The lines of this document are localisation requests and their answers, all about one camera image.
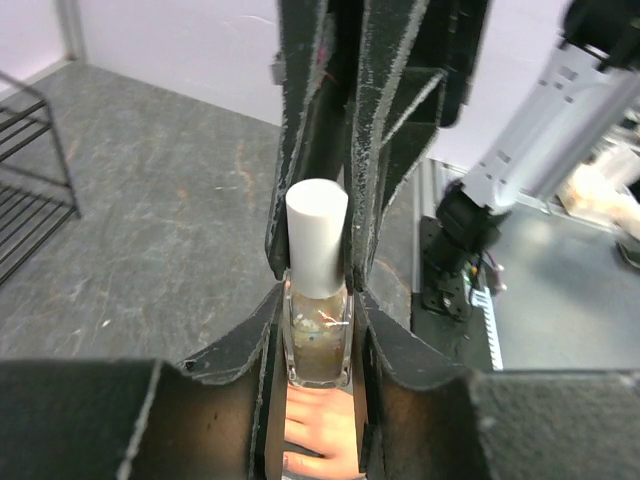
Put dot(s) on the glitter nail polish bottle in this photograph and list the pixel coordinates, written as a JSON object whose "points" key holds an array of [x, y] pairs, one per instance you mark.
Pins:
{"points": [[318, 338]]}

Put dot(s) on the grey slotted cable duct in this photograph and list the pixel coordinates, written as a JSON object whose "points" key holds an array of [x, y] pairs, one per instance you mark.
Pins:
{"points": [[483, 300]]}

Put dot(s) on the mannequin hand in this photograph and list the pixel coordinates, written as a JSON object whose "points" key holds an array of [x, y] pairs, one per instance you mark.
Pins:
{"points": [[322, 421]]}

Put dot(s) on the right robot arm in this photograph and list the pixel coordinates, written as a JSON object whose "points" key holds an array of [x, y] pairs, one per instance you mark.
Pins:
{"points": [[591, 76]]}

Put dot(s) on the white nail polish brush cap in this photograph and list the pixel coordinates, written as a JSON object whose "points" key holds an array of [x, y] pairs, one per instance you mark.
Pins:
{"points": [[316, 211]]}

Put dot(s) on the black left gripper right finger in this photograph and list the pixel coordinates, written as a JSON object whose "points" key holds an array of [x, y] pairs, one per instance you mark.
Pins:
{"points": [[421, 416]]}

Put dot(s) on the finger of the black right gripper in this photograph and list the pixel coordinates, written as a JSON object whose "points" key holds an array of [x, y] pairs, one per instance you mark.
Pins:
{"points": [[318, 54], [416, 61]]}

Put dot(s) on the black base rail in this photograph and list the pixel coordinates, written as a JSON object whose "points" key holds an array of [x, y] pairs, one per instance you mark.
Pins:
{"points": [[442, 314]]}

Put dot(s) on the black wire rack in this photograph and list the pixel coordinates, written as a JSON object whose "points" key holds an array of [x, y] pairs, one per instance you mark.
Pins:
{"points": [[37, 192]]}

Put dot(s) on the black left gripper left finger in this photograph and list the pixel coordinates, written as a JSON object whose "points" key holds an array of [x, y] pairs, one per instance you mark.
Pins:
{"points": [[219, 414]]}

